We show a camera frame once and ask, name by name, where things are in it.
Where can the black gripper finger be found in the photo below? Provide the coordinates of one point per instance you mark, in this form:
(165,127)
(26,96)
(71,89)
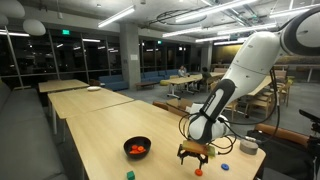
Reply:
(202,162)
(181,156)

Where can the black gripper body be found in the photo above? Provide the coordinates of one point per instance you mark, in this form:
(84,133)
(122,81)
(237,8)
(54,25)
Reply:
(195,155)

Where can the orange disc with hole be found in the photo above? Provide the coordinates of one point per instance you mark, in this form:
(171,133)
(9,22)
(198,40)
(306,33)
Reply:
(140,148)
(134,147)
(133,152)
(198,172)

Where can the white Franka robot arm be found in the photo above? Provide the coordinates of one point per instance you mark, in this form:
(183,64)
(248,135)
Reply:
(253,63)

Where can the black bowl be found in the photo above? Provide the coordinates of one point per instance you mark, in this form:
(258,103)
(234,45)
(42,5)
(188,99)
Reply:
(138,140)

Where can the blue disc with hole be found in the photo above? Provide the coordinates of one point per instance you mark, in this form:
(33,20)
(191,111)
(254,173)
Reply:
(225,166)

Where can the grey cylinder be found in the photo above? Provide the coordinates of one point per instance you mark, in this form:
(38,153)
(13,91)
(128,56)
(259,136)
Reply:
(249,147)

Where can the cardboard box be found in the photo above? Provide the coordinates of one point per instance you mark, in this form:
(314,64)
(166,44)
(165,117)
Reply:
(180,104)

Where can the green cube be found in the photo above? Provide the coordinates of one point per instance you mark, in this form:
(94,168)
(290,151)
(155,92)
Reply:
(130,175)

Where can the wooden chair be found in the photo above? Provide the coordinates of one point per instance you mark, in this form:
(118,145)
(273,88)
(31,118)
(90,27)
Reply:
(234,106)
(283,90)
(265,101)

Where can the yellow pouf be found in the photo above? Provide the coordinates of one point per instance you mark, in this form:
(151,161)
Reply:
(164,82)

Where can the wooden table with white legs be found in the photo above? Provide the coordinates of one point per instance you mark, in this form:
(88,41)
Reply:
(180,80)

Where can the seated person in dark clothes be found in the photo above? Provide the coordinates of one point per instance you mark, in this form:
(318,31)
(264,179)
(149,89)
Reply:
(205,76)

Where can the low wooden coffee table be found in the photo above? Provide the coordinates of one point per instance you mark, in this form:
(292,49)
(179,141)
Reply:
(145,84)

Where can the long blue sofa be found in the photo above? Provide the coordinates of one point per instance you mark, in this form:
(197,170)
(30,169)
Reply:
(158,75)

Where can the seated person in light shirt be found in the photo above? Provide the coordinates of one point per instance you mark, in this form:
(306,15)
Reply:
(182,71)

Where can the brown leather chair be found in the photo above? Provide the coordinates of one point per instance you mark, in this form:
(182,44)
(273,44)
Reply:
(283,131)

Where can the light wooden table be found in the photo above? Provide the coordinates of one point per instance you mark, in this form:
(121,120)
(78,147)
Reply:
(86,101)
(61,85)

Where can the white paper sign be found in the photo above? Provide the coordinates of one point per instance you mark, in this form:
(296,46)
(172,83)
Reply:
(134,57)

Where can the white plate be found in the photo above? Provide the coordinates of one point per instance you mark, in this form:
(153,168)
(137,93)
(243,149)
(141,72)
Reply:
(94,88)

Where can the concrete column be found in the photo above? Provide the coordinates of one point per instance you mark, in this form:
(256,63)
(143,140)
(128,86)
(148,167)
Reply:
(130,55)

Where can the linear ceiling light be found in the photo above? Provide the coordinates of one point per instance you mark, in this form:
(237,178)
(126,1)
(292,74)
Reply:
(116,16)
(246,29)
(286,12)
(181,32)
(213,10)

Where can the grey upholstered bench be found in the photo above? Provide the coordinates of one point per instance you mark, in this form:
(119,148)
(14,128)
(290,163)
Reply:
(23,133)

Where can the green exit sign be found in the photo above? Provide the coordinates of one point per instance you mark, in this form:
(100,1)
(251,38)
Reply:
(65,32)

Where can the white globe lamp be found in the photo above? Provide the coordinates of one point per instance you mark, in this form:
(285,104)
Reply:
(3,20)
(34,27)
(11,8)

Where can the black camera on tripod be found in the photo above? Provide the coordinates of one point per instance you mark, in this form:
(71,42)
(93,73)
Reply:
(310,116)

